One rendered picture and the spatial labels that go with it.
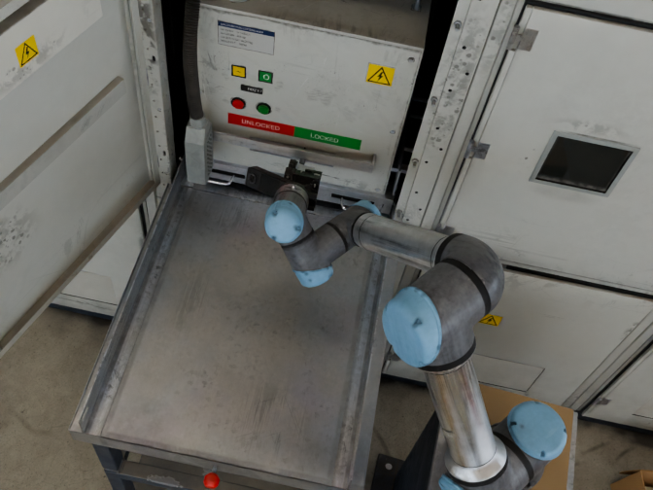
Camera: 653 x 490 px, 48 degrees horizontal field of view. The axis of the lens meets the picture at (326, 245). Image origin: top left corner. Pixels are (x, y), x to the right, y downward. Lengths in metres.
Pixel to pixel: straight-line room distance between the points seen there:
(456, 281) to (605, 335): 1.11
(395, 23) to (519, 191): 0.47
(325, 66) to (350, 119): 0.15
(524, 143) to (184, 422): 0.93
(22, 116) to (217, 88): 0.46
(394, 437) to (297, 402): 0.96
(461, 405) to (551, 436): 0.27
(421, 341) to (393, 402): 1.46
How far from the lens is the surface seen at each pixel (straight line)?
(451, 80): 1.51
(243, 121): 1.75
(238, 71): 1.65
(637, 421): 2.73
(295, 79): 1.62
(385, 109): 1.64
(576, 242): 1.86
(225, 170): 1.88
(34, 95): 1.45
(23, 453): 2.56
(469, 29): 1.43
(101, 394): 1.64
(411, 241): 1.34
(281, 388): 1.63
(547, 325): 2.18
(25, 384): 2.65
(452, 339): 1.16
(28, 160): 1.50
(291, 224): 1.41
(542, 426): 1.49
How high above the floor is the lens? 2.34
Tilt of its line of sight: 55 degrees down
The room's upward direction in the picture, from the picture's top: 11 degrees clockwise
